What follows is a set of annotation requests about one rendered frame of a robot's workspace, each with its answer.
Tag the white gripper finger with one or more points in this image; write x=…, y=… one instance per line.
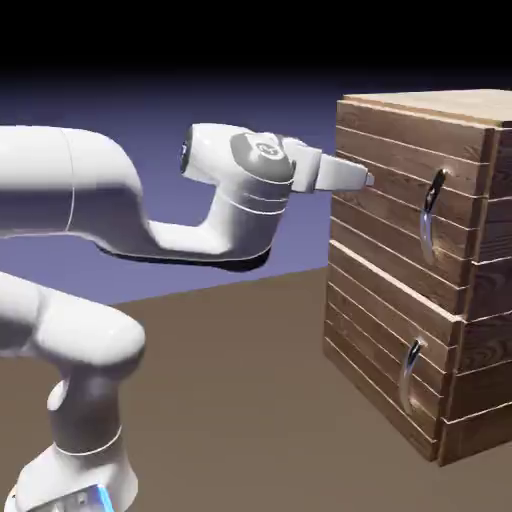
x=370, y=179

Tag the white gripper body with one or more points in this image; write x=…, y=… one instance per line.
x=340, y=174

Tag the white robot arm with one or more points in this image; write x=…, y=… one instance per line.
x=100, y=184

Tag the wooden cabinet door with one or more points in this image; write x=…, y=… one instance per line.
x=384, y=192
x=372, y=332

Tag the wooden cabinet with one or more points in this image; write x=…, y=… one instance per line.
x=480, y=280

